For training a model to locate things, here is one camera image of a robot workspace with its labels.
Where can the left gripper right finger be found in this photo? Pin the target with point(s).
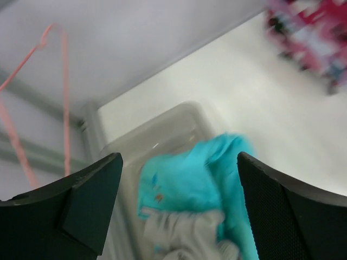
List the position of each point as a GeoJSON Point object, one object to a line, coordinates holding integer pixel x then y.
{"type": "Point", "coordinates": [291, 219]}

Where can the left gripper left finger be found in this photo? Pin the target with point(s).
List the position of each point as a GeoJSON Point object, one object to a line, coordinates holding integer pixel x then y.
{"type": "Point", "coordinates": [66, 219]}

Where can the teal trousers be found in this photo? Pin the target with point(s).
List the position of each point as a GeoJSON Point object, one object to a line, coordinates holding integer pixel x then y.
{"type": "Point", "coordinates": [201, 179]}

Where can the grey trousers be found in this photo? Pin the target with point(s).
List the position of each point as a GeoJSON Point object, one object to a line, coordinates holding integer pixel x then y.
{"type": "Point", "coordinates": [186, 235]}

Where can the pink hanger of teal trousers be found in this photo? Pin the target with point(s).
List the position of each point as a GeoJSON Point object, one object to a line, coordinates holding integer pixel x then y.
{"type": "Point", "coordinates": [9, 126]}

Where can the pink patterned trousers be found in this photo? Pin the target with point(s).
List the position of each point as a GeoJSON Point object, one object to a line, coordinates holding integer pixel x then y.
{"type": "Point", "coordinates": [312, 33]}

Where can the clear plastic bin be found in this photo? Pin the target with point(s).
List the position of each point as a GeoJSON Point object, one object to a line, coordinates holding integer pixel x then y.
{"type": "Point", "coordinates": [174, 131]}

